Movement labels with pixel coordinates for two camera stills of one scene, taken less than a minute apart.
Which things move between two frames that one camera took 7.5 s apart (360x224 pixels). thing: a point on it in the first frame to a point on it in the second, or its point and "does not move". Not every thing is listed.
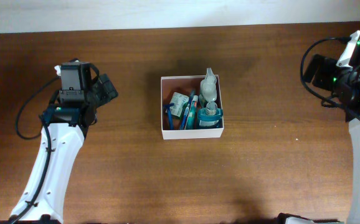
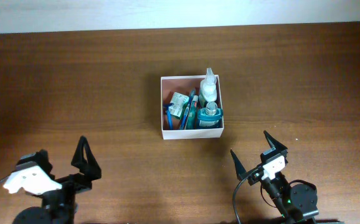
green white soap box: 180,101 does not move
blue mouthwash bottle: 210,117 does not move
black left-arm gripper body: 99,96 to 63,200
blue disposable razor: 170,118 does not move
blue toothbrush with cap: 187,109 does not move
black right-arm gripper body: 328,76 to 256,175
